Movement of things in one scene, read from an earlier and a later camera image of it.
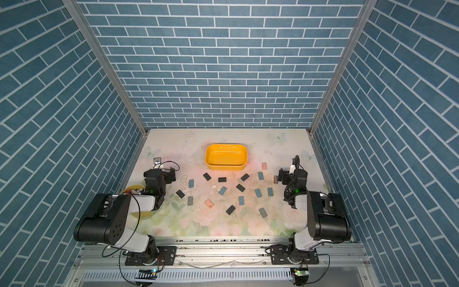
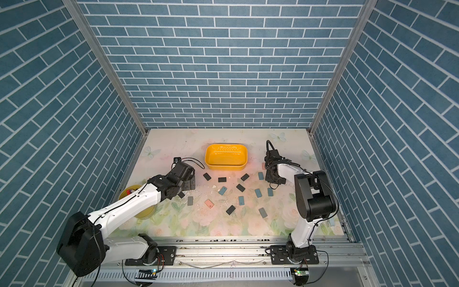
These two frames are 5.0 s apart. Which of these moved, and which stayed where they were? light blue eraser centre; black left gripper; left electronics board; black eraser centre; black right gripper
Moved: black right gripper; black left gripper
Stayed: black eraser centre; light blue eraser centre; left electronics board
